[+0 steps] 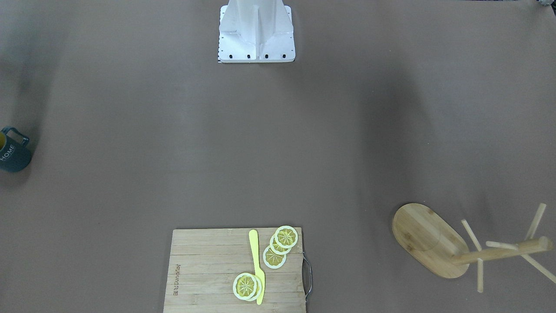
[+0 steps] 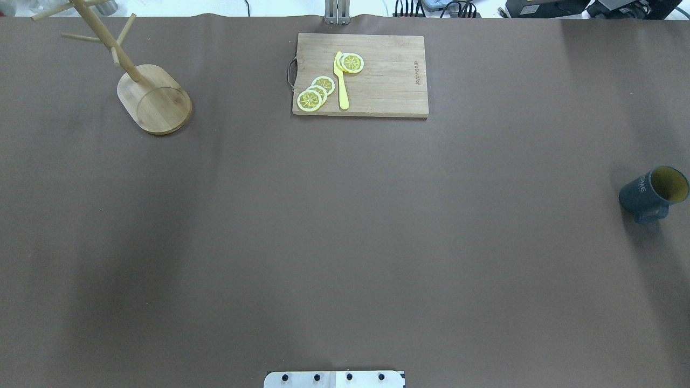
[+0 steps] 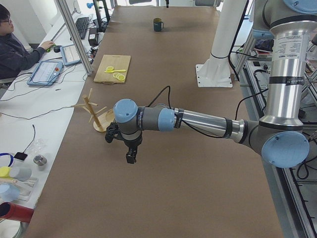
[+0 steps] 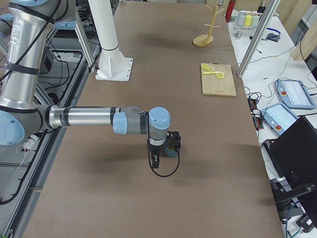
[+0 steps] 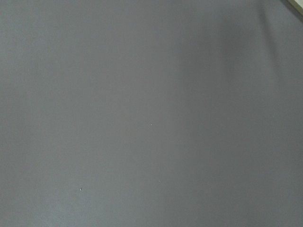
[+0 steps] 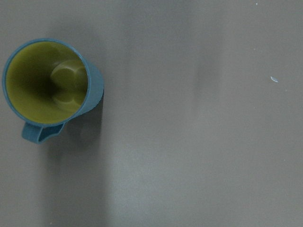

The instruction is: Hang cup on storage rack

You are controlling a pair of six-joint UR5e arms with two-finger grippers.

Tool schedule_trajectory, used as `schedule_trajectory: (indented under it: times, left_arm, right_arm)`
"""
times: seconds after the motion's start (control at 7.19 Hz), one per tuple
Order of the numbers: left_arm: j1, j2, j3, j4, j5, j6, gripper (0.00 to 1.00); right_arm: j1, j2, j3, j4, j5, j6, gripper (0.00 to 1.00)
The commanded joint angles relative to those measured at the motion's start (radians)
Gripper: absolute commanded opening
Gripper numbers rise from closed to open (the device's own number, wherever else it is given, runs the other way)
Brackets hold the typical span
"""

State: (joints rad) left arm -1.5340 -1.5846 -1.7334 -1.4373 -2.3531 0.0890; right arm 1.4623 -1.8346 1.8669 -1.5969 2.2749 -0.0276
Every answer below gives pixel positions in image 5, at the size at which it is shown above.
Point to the white side table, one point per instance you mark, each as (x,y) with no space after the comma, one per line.
(295,6)

